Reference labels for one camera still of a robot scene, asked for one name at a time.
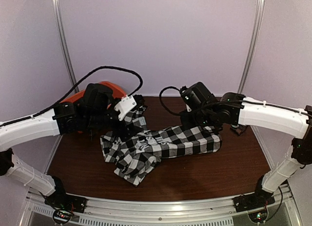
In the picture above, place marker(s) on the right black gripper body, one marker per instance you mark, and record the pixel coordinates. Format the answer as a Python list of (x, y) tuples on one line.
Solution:
[(189, 123)]

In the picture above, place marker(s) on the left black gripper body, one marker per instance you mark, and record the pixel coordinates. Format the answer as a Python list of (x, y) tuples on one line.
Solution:
[(118, 131)]

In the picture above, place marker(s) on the black white checkered shirt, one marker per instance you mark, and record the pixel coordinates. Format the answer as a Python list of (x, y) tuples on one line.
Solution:
[(143, 152)]

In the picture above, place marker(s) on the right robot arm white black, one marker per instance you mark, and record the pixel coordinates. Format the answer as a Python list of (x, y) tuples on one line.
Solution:
[(237, 109)]

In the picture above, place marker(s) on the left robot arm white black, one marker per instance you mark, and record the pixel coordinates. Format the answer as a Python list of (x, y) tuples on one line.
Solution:
[(53, 122)]

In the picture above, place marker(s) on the small black brooch box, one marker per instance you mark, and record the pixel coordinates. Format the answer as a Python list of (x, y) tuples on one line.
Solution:
[(238, 129)]

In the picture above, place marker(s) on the orange plastic basin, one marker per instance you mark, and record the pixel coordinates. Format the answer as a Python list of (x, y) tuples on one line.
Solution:
[(94, 107)]

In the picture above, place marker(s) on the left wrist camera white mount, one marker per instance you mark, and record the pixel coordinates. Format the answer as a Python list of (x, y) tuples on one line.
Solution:
[(124, 106)]

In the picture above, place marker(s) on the aluminium front rail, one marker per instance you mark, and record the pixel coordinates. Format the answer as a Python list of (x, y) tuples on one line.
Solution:
[(209, 212)]

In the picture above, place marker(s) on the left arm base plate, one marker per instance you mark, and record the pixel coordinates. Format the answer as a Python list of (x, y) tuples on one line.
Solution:
[(66, 202)]

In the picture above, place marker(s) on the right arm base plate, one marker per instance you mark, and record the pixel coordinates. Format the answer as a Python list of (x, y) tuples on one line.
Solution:
[(247, 202)]

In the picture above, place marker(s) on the right aluminium corner post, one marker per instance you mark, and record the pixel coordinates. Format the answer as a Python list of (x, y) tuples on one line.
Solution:
[(259, 11)]

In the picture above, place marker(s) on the aluminium corner post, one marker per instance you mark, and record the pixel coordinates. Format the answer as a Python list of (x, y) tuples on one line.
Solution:
[(63, 42), (259, 11)]

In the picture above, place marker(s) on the left aluminium corner post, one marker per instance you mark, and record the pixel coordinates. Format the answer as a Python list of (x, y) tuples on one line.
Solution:
[(63, 42)]

